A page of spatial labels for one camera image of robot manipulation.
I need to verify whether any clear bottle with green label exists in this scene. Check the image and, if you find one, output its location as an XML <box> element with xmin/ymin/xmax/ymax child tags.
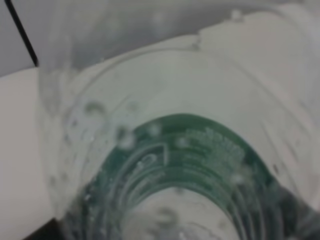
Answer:
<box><xmin>38</xmin><ymin>0</ymin><xmax>320</xmax><ymax>240</ymax></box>

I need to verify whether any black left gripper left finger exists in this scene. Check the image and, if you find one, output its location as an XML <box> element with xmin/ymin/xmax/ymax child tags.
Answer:
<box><xmin>15</xmin><ymin>217</ymin><xmax>63</xmax><ymax>240</ymax></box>

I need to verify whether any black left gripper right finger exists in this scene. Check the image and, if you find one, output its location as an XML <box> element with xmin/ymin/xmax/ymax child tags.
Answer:
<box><xmin>282</xmin><ymin>187</ymin><xmax>320</xmax><ymax>240</ymax></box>

